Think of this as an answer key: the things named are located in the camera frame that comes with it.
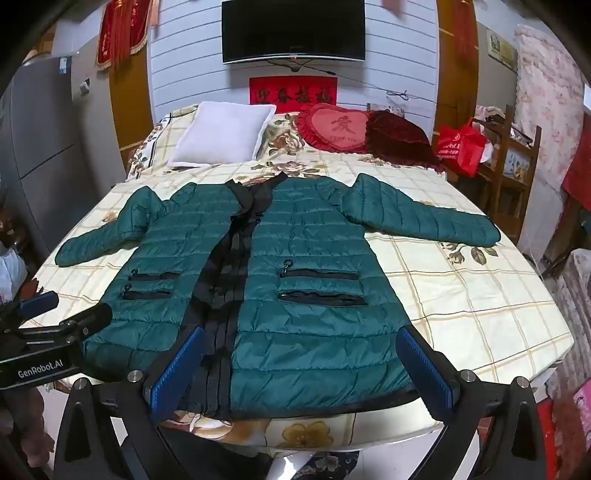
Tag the wall socket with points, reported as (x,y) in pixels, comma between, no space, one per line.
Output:
(84,86)

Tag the black wall television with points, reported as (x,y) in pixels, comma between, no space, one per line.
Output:
(293,27)

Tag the pink floral curtain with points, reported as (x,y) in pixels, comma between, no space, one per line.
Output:
(545,115)

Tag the framed wall picture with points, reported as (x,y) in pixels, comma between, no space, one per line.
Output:
(502,48)

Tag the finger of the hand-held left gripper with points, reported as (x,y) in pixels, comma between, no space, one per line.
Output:
(39,302)
(87,321)

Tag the person's left hand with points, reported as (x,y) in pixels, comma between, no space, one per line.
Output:
(27,415)

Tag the red shopping bag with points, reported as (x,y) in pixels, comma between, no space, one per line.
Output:
(459,145)

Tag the dark red velvet pillow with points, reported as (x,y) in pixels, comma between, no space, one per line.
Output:
(397,136)

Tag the green puffer jacket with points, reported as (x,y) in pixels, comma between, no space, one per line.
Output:
(314,341)

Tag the wooden wall panel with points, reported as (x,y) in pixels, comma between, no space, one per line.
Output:
(131,106)
(455,83)

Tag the white square pillow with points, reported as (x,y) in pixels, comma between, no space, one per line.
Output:
(217,134)

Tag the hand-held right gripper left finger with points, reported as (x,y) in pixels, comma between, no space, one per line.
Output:
(178,369)

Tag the wooden chair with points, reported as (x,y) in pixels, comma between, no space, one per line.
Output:
(503,180)

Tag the red heart-shaped pillow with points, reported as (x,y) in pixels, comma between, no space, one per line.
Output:
(334,127)

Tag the red paper wall banner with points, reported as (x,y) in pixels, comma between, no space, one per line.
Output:
(293,92)

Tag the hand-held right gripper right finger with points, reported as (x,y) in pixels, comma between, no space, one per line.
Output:
(427,374)

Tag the bed with floral checked sheet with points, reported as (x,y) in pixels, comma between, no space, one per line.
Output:
(461,300)

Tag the red fringed hanging banner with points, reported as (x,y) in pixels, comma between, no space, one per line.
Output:
(122,32)

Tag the grey refrigerator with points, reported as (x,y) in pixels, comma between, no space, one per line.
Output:
(41,138)

